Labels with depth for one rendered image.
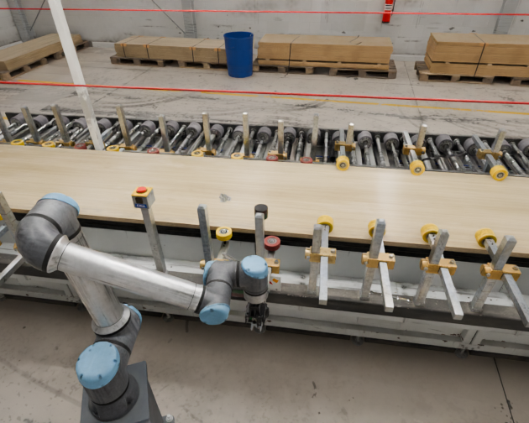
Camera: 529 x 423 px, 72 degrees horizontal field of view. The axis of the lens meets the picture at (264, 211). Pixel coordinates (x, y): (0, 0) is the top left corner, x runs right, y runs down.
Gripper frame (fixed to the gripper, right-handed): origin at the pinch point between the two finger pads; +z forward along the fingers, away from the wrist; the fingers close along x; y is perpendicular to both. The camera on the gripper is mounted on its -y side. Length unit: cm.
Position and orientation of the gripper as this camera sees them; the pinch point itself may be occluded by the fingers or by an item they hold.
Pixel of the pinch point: (258, 324)
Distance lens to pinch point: 156.0
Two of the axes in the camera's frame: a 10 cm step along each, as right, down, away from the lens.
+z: 0.1, 8.0, 6.0
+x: 9.9, 0.8, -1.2
